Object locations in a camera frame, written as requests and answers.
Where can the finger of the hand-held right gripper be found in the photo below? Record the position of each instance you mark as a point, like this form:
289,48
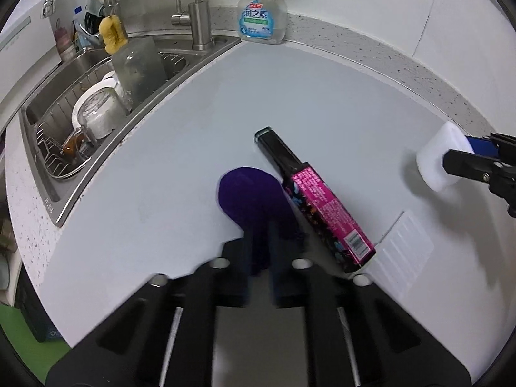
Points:
467,163
481,145

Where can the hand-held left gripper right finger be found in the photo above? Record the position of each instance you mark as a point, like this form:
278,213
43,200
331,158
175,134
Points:
278,274

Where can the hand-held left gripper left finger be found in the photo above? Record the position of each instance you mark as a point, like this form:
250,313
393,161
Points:
246,262

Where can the white sponge block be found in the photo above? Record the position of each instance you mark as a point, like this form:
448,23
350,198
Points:
437,157

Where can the purple cloth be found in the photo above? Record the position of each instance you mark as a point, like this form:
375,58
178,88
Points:
250,197

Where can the pink and black box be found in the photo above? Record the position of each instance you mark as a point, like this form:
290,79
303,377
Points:
318,193

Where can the stainless steel sink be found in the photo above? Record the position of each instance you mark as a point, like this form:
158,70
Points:
52,193

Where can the glass jar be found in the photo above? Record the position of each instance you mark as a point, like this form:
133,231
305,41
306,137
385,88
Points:
103,113

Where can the brown glass cup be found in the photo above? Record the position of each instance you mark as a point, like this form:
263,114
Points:
74,143

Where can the white plate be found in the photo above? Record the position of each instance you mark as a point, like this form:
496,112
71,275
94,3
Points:
86,92

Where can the steel faucet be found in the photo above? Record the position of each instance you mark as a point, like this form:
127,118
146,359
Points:
197,20

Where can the clear hand soap pump bottle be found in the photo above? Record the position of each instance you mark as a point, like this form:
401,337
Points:
261,12

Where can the yellow sponge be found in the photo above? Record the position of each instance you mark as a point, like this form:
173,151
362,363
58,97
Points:
113,34

